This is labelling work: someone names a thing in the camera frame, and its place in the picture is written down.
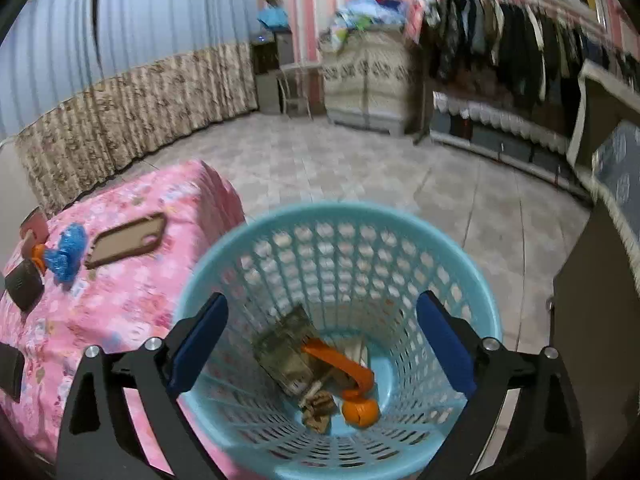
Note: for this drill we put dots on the pink cartoon mug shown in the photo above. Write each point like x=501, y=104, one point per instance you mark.
x=35, y=225

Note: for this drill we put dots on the turquoise plastic laundry basket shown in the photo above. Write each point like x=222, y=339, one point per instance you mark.
x=356, y=269

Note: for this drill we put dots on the brown paper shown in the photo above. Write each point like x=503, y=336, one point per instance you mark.
x=317, y=412

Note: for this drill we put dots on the pile of clothes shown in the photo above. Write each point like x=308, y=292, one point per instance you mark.
x=362, y=14

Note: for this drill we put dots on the black phone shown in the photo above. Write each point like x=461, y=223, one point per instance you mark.
x=24, y=285

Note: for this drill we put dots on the patterned snack wrapper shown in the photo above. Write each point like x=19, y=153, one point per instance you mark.
x=279, y=351

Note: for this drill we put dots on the blue floral curtain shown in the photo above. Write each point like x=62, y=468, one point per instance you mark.
x=90, y=86

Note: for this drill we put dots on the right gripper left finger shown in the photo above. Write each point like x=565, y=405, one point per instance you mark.
x=97, y=439

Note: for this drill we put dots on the clothes rack with garments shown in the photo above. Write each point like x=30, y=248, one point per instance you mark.
x=533, y=50

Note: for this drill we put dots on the orange mandarin fruit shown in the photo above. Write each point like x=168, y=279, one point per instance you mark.
x=360, y=412

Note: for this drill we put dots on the pink floral tablecloth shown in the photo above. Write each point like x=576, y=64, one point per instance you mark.
x=118, y=306

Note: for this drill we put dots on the cloth covered cabinet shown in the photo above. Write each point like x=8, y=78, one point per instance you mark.
x=372, y=80

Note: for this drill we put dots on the blue lace sofa cover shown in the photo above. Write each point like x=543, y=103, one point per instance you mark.
x=612, y=178

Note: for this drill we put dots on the blue covered potted plant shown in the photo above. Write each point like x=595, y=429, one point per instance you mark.
x=273, y=16

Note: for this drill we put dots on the blue plastic bag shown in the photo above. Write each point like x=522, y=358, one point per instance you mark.
x=64, y=260

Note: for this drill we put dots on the small metal stool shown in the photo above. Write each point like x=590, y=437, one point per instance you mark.
x=294, y=82

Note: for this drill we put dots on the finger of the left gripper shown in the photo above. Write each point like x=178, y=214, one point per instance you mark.
x=12, y=364

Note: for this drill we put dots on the low lace covered shelf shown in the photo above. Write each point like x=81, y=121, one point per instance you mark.
x=504, y=137

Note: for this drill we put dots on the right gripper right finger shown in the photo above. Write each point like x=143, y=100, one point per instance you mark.
x=544, y=439

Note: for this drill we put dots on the brown phone case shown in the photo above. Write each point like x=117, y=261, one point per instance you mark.
x=135, y=238

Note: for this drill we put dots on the grey water dispenser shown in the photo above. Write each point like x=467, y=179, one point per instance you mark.
x=271, y=49

